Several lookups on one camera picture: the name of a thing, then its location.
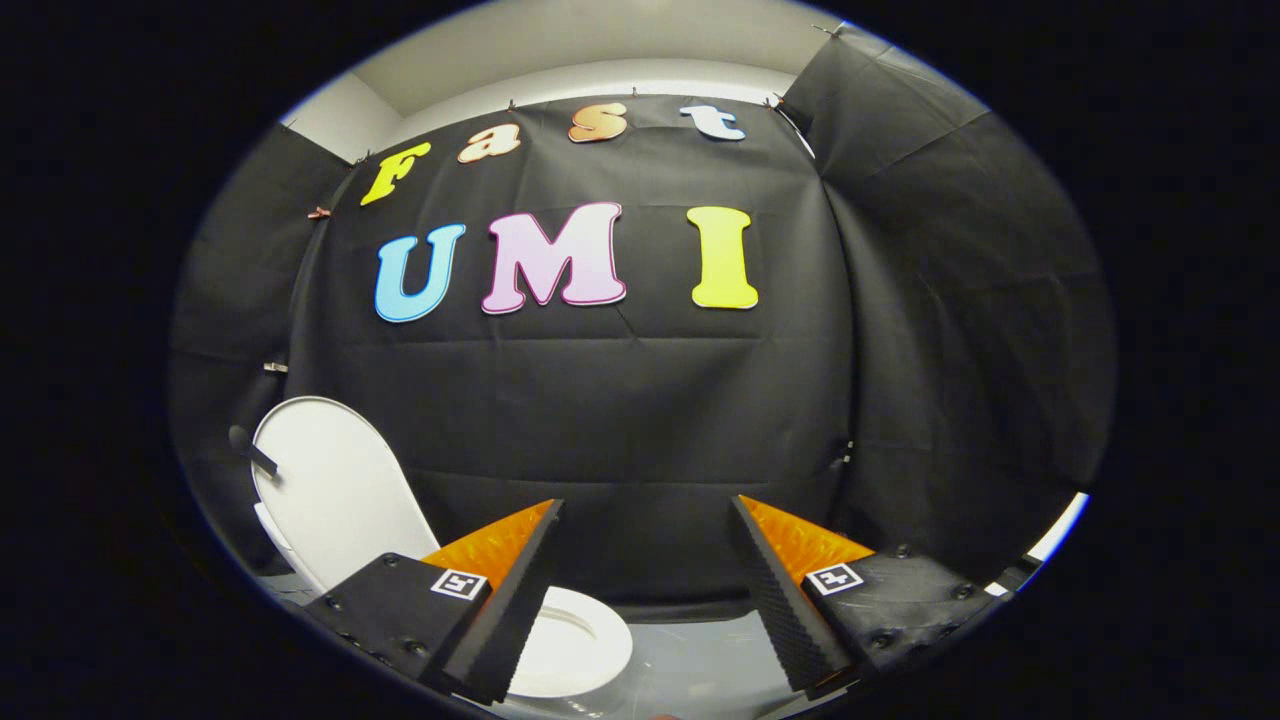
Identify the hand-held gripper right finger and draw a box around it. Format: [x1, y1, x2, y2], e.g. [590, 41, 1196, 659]
[730, 494, 1011, 698]

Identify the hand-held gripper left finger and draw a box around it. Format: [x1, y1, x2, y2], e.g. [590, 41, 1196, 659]
[303, 498, 566, 706]

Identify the white toilet lid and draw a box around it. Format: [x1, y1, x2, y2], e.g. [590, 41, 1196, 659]
[250, 397, 441, 601]

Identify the white toilet seat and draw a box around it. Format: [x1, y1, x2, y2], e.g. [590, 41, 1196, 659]
[505, 587, 634, 699]

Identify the black backdrop cloth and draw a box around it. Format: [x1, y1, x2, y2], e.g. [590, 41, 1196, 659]
[168, 25, 1118, 626]

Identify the small dark rod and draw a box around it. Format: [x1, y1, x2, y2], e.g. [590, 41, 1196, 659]
[228, 426, 280, 475]

